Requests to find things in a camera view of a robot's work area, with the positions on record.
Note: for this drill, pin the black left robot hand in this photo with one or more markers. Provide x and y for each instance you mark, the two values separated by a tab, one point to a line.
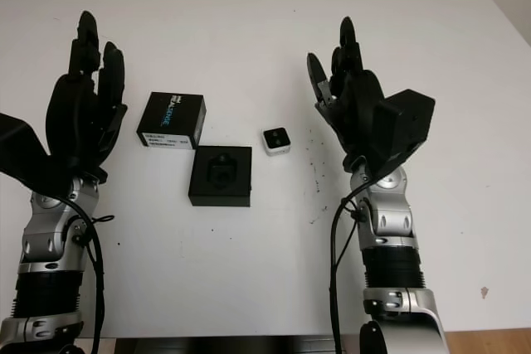
72	109

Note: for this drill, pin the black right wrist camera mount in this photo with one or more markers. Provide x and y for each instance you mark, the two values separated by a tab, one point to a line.
404	122

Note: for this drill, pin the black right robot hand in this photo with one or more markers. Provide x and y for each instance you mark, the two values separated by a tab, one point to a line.
357	97

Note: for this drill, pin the dark robot torso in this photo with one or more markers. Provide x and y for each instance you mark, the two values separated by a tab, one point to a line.
232	346

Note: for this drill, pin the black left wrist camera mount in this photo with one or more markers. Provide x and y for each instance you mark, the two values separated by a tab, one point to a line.
20	146

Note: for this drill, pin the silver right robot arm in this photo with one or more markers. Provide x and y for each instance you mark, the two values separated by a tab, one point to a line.
394	221

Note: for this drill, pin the black camera box base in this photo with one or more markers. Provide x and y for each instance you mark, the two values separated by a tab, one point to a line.
203	188

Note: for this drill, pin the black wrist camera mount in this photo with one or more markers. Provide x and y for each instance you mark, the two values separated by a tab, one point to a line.
404	122
20	146

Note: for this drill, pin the black RealSense box lid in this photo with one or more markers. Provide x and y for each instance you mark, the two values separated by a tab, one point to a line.
170	117

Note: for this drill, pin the small silver depth camera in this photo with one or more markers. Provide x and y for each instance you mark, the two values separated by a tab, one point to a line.
274	140

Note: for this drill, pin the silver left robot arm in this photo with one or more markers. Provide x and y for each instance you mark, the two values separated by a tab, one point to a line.
45	242

